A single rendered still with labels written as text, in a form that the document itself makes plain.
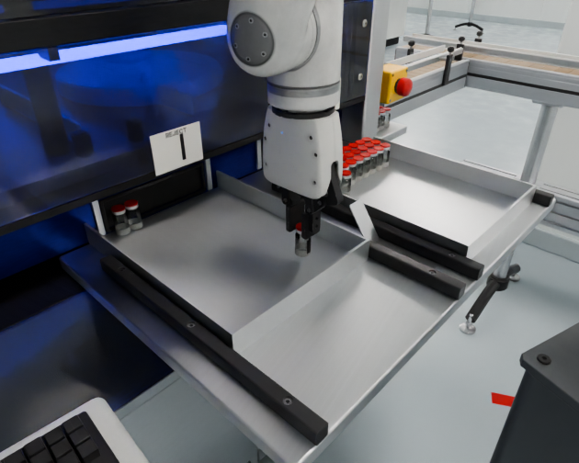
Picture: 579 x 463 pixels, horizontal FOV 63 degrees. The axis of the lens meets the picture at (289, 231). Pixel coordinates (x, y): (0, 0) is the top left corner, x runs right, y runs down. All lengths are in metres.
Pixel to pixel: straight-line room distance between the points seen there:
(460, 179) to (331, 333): 0.50
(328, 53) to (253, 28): 0.11
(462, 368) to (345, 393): 1.31
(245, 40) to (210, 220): 0.40
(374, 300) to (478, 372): 1.22
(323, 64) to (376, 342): 0.32
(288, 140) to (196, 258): 0.24
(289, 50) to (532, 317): 1.81
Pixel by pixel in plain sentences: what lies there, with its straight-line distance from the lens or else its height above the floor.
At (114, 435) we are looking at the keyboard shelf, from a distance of 0.62.
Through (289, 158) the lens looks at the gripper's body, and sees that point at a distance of 0.58.
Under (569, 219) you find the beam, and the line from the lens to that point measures 1.82.
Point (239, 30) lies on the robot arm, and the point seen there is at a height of 1.21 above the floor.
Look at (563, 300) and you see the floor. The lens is 2.28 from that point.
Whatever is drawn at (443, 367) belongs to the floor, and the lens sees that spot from 1.80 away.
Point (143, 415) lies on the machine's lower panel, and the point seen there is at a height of 0.55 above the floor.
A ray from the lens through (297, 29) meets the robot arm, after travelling 0.45.
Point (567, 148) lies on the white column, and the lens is 2.38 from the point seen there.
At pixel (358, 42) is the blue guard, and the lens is 0.99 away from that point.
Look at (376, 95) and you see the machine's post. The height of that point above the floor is 0.99.
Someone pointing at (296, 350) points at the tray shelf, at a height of 0.88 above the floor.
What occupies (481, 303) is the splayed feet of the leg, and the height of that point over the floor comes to 0.10.
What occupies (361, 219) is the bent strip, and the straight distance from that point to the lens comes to 0.73.
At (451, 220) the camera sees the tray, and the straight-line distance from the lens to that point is 0.83.
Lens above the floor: 1.29
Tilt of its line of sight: 32 degrees down
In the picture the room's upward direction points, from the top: straight up
